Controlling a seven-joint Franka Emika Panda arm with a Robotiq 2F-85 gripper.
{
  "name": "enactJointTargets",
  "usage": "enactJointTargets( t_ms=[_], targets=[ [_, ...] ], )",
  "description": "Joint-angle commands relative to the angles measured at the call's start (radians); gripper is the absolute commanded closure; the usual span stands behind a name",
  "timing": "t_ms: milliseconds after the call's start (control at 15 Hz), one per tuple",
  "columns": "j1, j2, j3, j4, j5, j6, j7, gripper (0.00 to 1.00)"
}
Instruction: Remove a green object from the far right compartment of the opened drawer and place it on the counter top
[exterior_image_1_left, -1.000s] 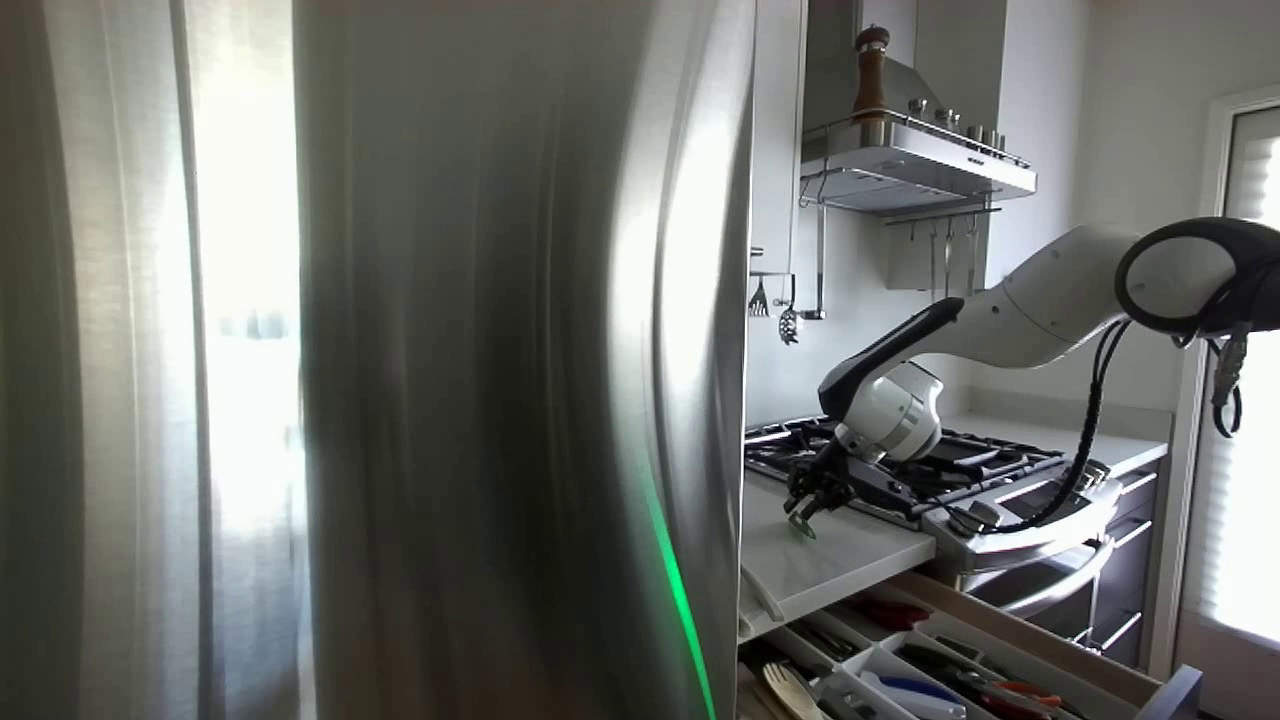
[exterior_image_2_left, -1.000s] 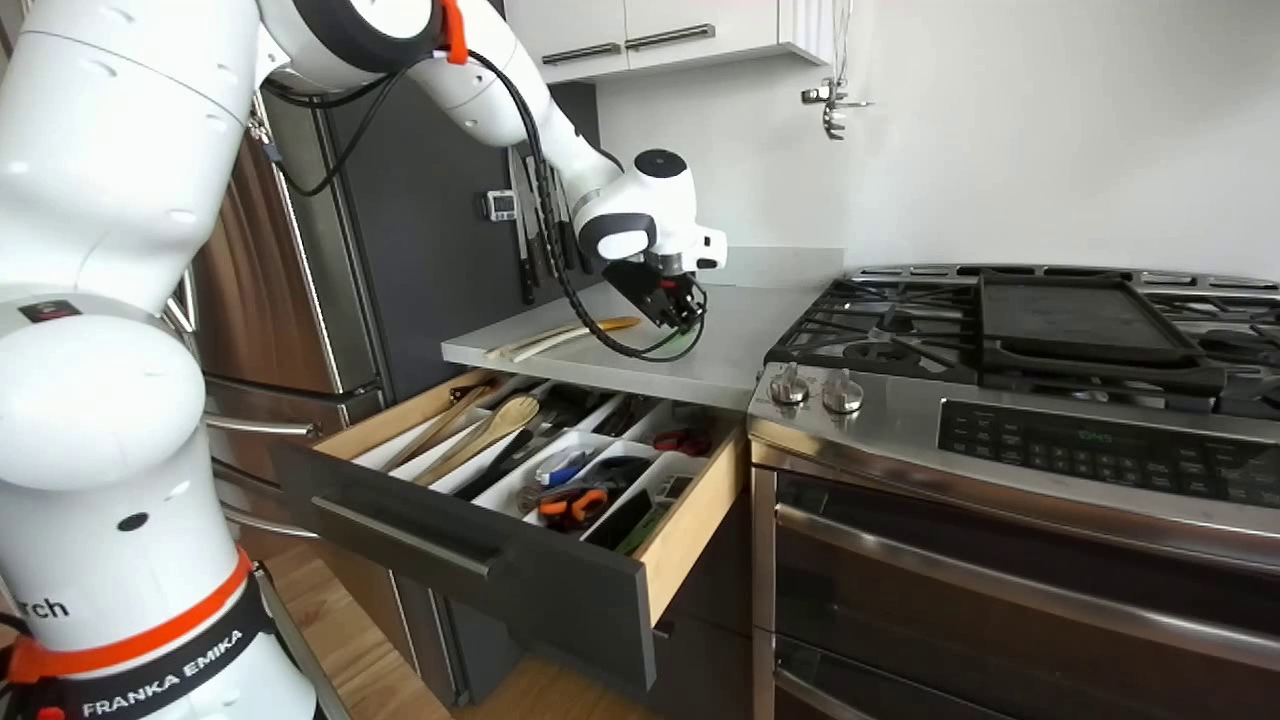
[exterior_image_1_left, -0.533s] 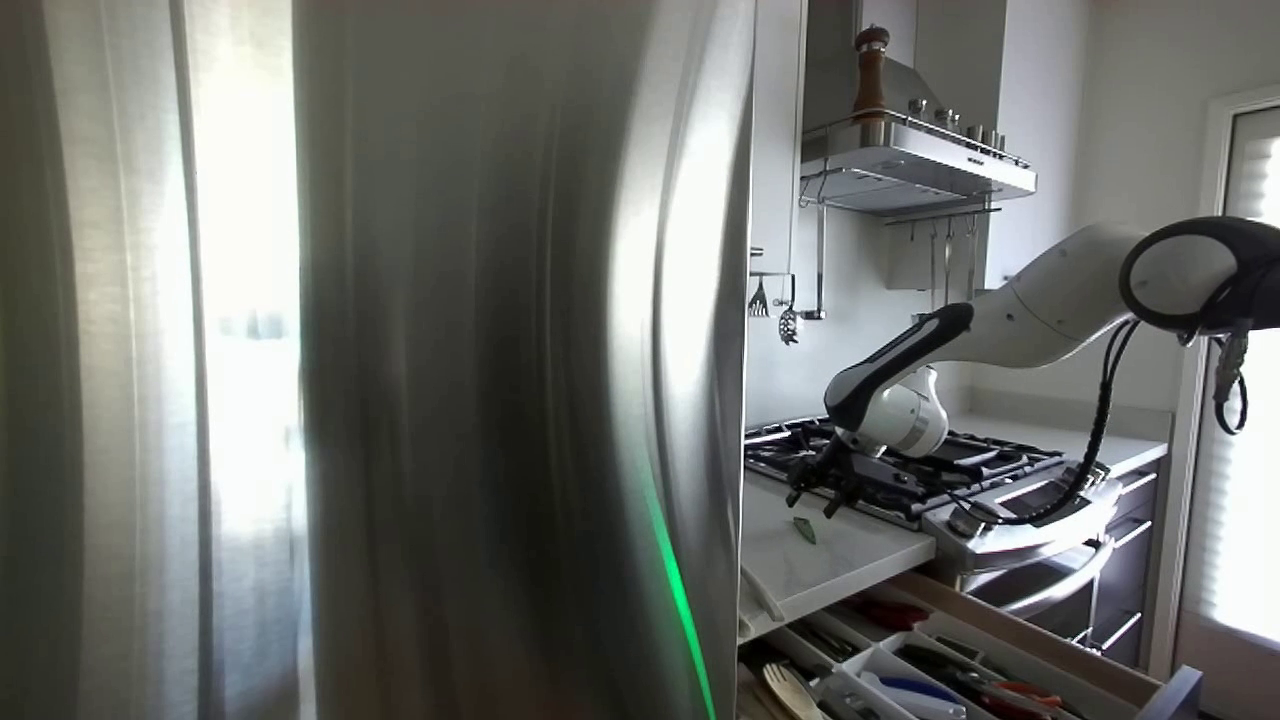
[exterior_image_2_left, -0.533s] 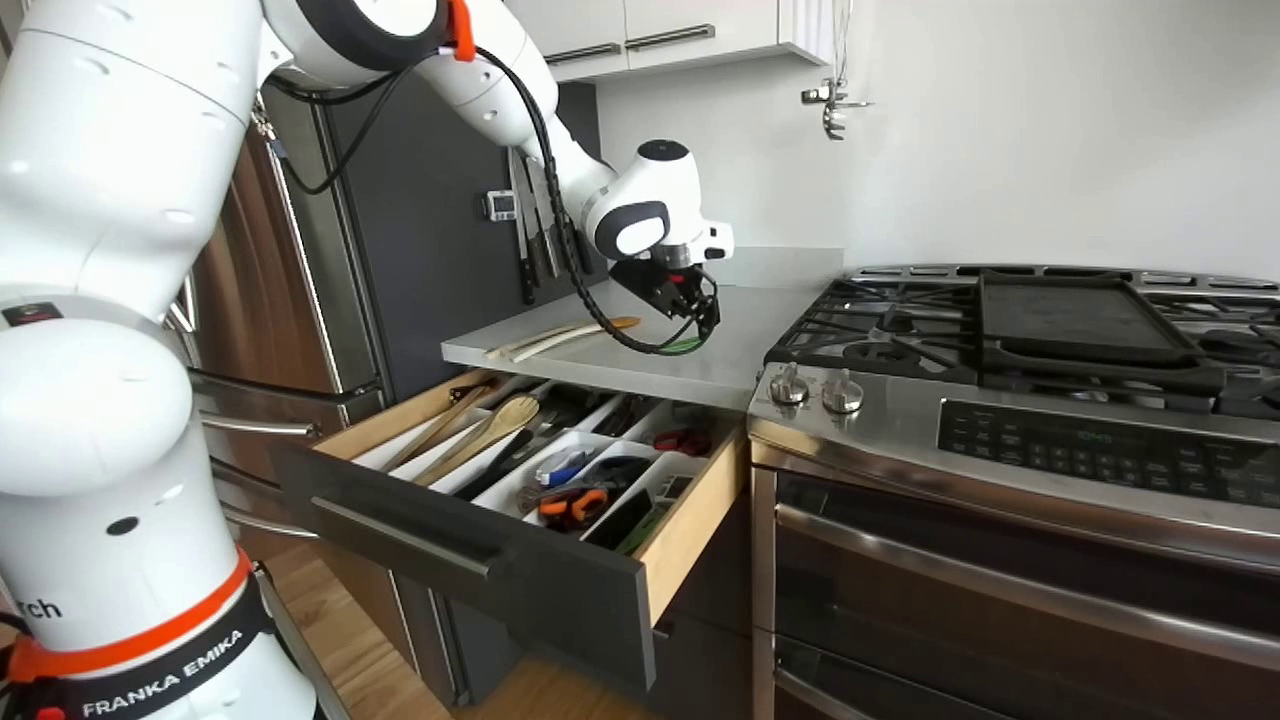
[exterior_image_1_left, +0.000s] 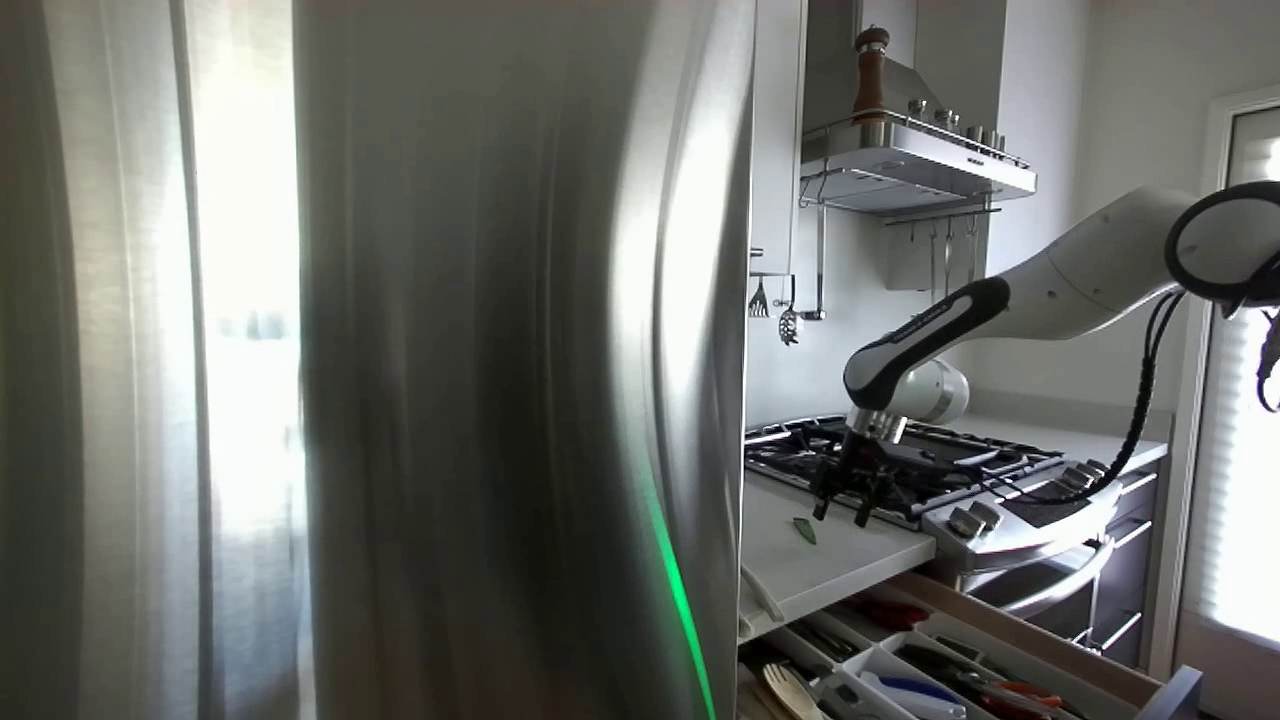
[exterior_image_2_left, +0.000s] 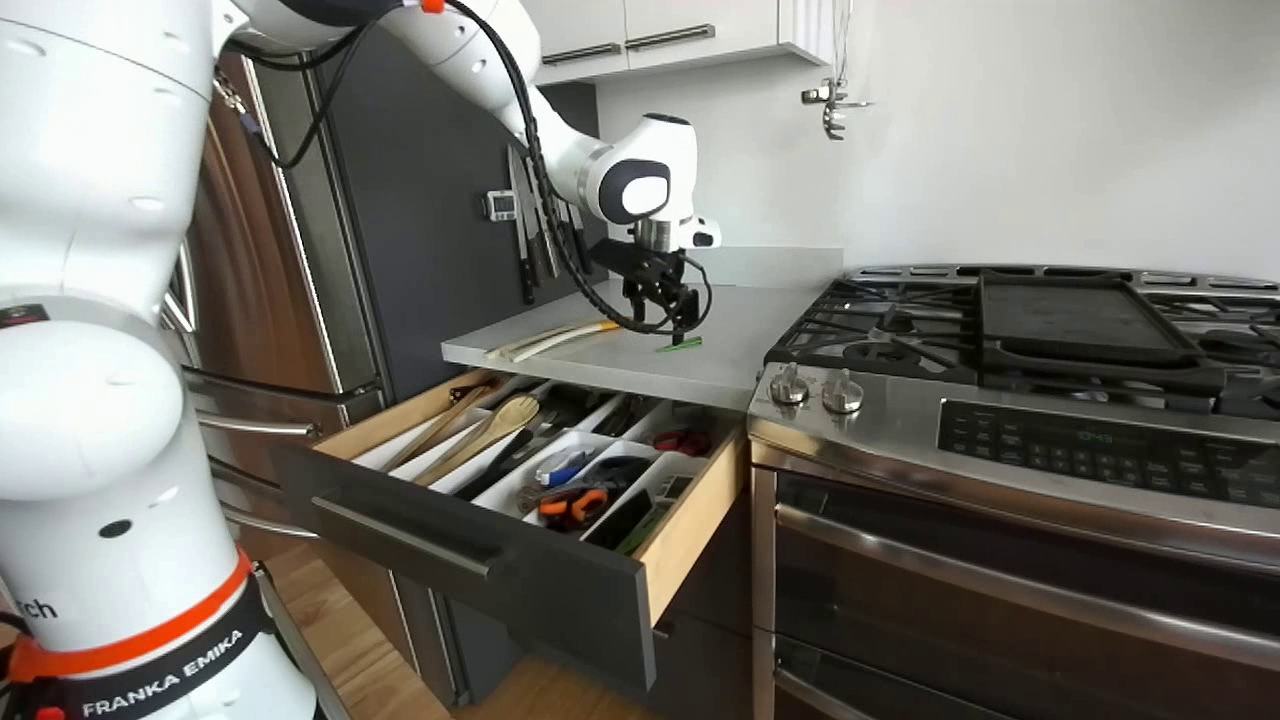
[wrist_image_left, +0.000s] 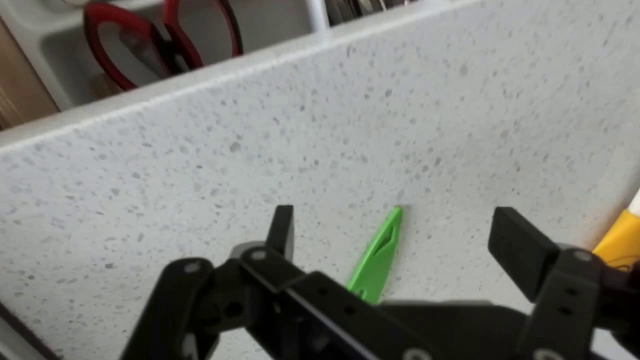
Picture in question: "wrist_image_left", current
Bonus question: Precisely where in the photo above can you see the red handled scissors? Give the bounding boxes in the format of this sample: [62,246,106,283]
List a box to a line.
[80,0,245,94]

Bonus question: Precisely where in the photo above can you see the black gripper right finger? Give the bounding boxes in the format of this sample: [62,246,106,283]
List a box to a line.
[485,205,640,360]

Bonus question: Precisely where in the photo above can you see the yellow object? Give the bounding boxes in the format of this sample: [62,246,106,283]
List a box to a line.
[590,189,640,275]

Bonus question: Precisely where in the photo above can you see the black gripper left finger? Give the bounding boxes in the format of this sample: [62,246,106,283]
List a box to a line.
[118,203,435,360]

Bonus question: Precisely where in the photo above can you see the dark drawer with wooden sides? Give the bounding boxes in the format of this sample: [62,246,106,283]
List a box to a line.
[0,18,60,133]

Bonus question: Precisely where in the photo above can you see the white plastic organizer tray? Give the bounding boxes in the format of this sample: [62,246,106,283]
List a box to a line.
[0,0,468,114]

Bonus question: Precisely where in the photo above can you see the green plastic spatula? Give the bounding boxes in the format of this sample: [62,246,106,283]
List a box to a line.
[343,205,406,308]

